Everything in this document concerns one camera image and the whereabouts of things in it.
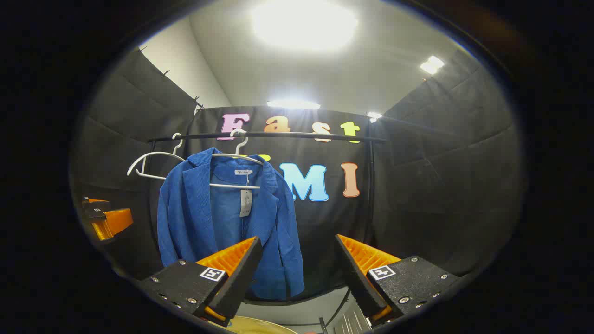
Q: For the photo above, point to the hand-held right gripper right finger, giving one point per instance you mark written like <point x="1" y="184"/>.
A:
<point x="358" y="280"/>

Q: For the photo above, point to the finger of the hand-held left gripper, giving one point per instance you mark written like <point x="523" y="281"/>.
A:
<point x="95" y="204"/>
<point x="113" y="221"/>

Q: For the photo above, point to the small ceiling light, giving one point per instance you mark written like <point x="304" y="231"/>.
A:
<point x="373" y="115"/>
<point x="431" y="65"/>

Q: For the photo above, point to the black clothes rack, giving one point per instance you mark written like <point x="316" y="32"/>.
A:
<point x="287" y="135"/>

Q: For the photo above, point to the grey slatted panel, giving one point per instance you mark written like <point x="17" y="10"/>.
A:
<point x="352" y="320"/>

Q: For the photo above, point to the white hang tag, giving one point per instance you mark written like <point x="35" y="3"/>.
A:
<point x="246" y="204"/>

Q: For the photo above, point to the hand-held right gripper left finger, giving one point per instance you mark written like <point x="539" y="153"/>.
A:
<point x="239" y="278"/>

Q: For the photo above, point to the white clothes hanger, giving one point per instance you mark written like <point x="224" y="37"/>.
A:
<point x="160" y="152"/>
<point x="232" y="186"/>

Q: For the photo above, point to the large ceiling light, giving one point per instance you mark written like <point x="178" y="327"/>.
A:
<point x="304" y="23"/>

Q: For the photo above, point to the long ceiling light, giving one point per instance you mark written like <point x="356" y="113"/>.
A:
<point x="293" y="104"/>

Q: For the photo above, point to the black backdrop cloth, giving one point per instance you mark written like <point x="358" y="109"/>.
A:
<point x="441" y="185"/>

